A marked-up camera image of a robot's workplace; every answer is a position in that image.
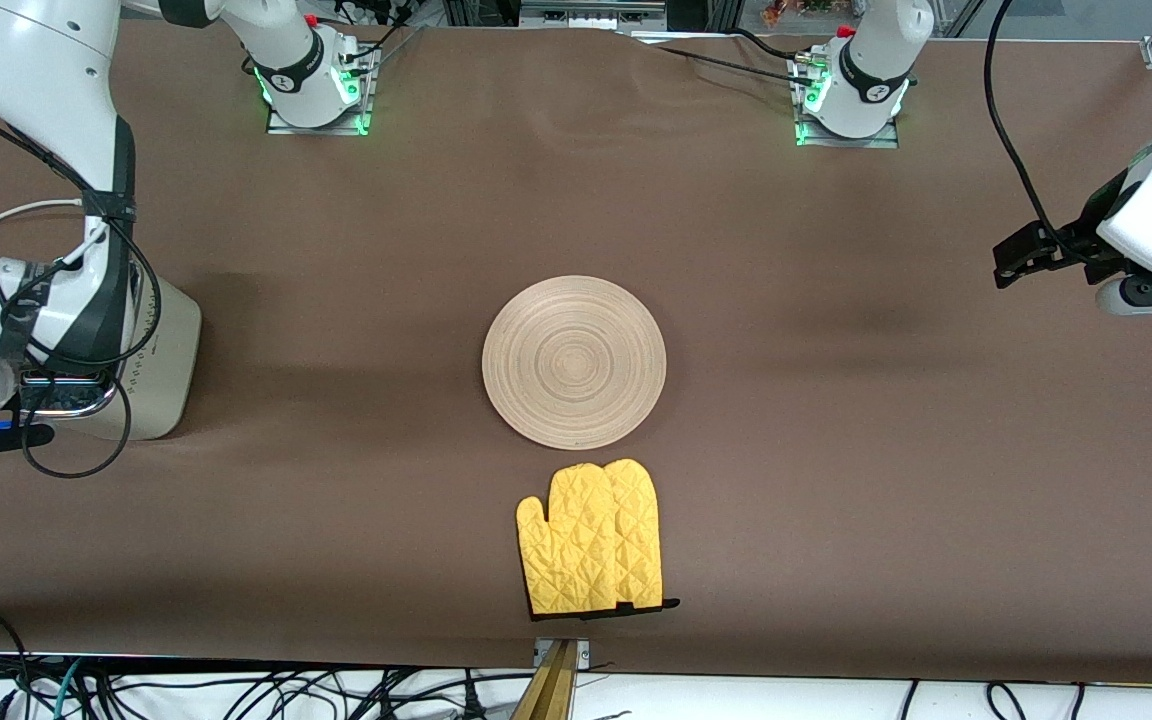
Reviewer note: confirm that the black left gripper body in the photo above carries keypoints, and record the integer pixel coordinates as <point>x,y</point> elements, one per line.
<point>1082,232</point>

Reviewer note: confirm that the round wooden plate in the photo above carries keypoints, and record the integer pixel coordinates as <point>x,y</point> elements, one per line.
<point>576,365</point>

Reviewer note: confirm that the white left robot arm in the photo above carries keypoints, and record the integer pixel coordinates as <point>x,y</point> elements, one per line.
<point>876,60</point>

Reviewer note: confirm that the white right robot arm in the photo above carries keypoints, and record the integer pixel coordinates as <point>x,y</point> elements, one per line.
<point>36,60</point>

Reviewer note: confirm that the cream chrome toaster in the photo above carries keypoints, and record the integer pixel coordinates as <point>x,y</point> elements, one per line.
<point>164,360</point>

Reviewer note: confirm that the brown table cover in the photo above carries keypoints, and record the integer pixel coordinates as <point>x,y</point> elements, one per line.
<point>836,450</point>

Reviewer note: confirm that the orange patterned object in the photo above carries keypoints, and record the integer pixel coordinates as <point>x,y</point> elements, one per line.
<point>796,10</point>

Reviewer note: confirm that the yellow quilted oven mitt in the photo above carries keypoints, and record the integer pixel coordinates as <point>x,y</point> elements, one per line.
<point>571,540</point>
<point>641,540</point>

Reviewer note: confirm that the grey equipment box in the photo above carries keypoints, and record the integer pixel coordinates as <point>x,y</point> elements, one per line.
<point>586,15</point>

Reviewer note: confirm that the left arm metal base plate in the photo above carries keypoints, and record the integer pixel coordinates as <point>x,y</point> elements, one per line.
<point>891,140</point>

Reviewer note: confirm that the wooden bar with metal bracket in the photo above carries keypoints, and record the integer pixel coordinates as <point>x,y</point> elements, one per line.
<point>551,690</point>

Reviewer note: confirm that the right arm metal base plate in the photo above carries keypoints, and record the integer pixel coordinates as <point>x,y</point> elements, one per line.
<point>366,95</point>

